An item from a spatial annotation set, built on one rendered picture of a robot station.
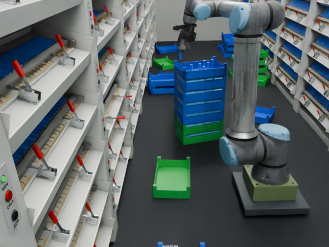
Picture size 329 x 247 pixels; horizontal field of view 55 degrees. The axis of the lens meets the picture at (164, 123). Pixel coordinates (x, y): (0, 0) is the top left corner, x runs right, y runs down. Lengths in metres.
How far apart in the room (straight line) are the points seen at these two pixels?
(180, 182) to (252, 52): 0.88
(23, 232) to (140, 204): 1.15
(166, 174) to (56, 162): 1.17
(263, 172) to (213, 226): 0.36
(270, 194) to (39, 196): 1.22
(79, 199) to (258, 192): 0.95
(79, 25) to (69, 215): 0.60
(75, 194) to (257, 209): 0.94
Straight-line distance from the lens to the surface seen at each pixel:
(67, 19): 1.13
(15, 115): 0.67
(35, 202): 0.76
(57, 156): 0.90
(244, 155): 1.53
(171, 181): 1.90
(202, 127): 2.24
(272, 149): 1.60
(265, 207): 1.70
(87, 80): 1.17
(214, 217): 1.69
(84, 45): 1.13
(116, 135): 1.79
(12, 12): 0.65
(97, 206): 1.32
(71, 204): 1.04
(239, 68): 1.42
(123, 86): 1.90
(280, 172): 1.69
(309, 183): 2.04
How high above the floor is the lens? 1.14
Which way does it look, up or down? 26 degrees down
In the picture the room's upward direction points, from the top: 1 degrees counter-clockwise
